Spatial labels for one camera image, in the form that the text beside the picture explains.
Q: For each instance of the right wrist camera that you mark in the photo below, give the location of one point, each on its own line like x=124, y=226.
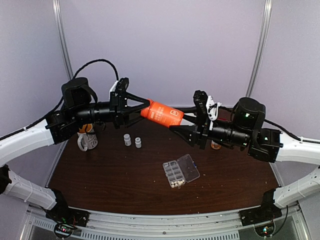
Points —
x=206, y=107

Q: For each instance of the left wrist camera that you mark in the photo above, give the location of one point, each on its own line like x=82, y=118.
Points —
x=119, y=86

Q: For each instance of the beige pills in organizer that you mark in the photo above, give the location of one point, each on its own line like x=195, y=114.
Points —
x=177, y=183

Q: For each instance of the clear plastic pill organizer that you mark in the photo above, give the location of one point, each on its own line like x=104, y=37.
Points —
x=182, y=168

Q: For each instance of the left aluminium frame post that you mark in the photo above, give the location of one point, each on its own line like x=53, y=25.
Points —
x=66, y=53

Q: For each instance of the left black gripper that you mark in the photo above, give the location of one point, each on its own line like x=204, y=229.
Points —
x=119, y=107

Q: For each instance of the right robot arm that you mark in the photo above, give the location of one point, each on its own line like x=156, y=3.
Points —
x=245, y=130

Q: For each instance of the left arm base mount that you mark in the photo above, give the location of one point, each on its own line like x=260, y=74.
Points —
x=67, y=219

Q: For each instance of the aluminium frame post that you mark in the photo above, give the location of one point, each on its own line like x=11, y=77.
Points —
x=262, y=40
x=66, y=53

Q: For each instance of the taller small white bottle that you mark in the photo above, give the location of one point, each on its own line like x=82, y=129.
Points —
x=127, y=140

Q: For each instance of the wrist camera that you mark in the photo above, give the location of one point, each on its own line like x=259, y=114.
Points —
x=119, y=86
x=206, y=107

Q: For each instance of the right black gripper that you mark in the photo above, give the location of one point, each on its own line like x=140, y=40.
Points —
x=199, y=133

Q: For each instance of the grey capped white orange bottle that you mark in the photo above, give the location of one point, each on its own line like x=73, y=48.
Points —
x=215, y=146

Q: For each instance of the white floral mug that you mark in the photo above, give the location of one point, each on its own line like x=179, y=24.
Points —
x=87, y=139

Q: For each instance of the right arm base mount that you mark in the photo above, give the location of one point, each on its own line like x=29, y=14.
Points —
x=263, y=216

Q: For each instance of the front aluminium rail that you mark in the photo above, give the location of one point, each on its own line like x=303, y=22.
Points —
x=201, y=226

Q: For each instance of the shorter small white bottle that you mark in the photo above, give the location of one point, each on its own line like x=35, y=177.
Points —
x=138, y=142

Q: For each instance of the orange pill bottle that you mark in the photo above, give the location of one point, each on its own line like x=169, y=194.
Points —
x=162, y=114

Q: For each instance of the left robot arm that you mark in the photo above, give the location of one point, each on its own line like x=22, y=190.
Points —
x=51, y=130

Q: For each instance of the right aluminium frame post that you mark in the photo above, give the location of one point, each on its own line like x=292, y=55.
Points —
x=262, y=40

